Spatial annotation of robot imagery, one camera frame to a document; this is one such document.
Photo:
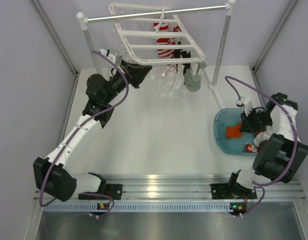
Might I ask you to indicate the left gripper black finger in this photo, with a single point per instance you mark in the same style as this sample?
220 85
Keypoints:
134 70
136 79

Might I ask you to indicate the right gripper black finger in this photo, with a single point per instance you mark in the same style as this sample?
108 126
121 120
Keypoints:
258 128
245 125

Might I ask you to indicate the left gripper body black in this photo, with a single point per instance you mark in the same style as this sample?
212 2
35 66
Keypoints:
117 83

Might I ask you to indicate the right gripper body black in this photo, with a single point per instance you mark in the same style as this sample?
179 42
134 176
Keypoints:
263 117

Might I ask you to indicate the orange sock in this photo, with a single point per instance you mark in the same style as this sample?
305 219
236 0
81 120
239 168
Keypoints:
233 131
250 148

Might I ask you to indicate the white plastic sock hanger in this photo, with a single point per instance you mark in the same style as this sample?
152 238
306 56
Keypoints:
138 38

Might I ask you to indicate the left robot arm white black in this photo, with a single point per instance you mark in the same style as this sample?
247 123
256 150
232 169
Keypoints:
52 175

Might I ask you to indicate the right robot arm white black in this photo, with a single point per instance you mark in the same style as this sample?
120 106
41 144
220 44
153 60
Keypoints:
279 154

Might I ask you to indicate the blue plastic basin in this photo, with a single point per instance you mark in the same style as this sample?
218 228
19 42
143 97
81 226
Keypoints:
235 146

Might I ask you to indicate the white sock red trim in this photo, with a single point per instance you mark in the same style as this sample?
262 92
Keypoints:
178 83
166 82

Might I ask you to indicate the red white striped sock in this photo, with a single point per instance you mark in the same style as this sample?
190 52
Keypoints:
174 41
163 53

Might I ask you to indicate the black sock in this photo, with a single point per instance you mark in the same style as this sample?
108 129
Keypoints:
186 55
178 53

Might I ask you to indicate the grey sock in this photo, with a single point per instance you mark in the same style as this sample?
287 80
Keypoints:
192 78

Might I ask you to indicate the silver metal clothes rack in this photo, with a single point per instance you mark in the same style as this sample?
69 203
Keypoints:
122 11

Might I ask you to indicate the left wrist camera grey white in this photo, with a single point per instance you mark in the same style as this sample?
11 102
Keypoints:
113 55

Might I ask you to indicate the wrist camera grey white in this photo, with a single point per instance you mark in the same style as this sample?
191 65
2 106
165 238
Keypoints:
113 55
245 103

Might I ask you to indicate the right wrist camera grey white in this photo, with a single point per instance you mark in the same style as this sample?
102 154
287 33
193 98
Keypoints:
245 103

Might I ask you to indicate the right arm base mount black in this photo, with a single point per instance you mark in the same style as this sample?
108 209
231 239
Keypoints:
226 191

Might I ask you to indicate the aluminium mounting rail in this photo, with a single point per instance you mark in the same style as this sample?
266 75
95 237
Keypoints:
193 187

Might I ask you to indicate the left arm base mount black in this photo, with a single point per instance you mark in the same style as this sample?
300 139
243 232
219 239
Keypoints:
114 191

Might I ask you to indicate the slotted grey cable duct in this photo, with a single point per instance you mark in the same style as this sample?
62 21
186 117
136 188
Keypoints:
146 207

